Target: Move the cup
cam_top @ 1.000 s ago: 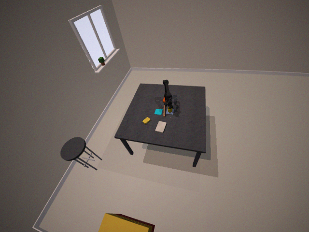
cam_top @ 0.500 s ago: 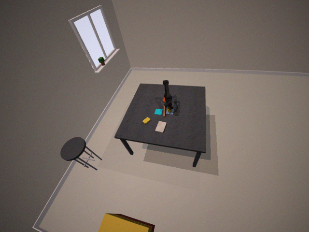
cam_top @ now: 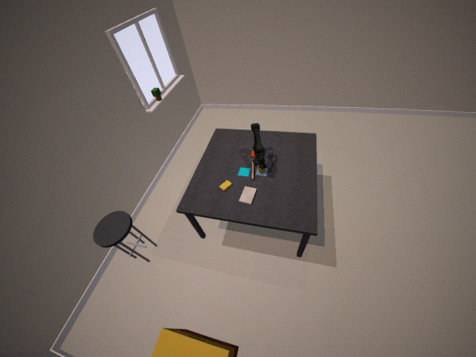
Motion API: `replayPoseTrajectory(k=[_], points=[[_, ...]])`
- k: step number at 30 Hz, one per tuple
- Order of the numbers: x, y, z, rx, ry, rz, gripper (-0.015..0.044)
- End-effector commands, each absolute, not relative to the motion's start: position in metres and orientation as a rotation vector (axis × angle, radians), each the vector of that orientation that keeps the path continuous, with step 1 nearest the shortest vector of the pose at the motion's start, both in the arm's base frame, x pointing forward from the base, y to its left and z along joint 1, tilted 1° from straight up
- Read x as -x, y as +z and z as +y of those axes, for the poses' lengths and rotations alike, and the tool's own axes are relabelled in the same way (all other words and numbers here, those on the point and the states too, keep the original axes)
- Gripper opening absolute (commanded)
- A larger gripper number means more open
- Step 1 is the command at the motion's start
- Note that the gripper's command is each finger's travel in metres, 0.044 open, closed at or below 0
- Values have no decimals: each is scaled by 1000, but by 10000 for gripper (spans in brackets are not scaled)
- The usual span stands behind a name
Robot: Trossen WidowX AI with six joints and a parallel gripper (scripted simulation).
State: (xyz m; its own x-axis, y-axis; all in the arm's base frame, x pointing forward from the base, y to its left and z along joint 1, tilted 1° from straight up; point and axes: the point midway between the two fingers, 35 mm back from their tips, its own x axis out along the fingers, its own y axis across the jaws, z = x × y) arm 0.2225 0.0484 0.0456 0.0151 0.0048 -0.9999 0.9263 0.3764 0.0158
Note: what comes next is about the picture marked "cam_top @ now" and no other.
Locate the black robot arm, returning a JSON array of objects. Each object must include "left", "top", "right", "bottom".
[{"left": 251, "top": 123, "right": 265, "bottom": 166}]

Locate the yellow block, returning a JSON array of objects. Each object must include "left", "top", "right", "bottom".
[{"left": 219, "top": 180, "right": 232, "bottom": 192}]

